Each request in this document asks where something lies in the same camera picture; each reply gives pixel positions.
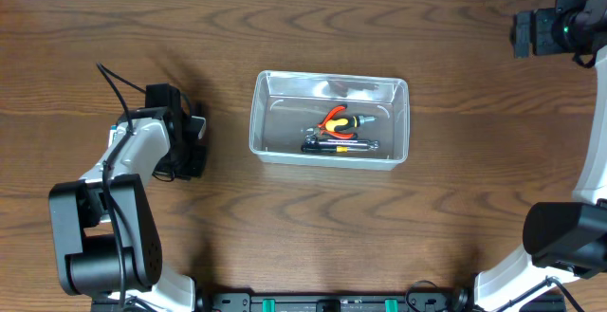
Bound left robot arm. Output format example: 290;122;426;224
48;83;207;311

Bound silver ratchet wrench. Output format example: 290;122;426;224
303;136;379;151

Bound clear plastic container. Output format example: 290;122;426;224
248;70;410;171

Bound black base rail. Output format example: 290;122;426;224
193;287;476;312

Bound black yellow precision screwdriver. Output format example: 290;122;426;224
301;144;373;155

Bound blue white cardboard box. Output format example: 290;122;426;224
108;125;118;148

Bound right black cable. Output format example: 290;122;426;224
487;276;589;312

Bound stubby black yellow screwdriver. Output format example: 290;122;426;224
324;116;376;132

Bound black cable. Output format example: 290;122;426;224
95;61;157;312
487;276;589;312

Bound red black cutting pliers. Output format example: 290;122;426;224
304;104;358;139

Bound left black cable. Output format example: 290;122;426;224
95;61;157;312

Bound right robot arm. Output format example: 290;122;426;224
448;0;606;311

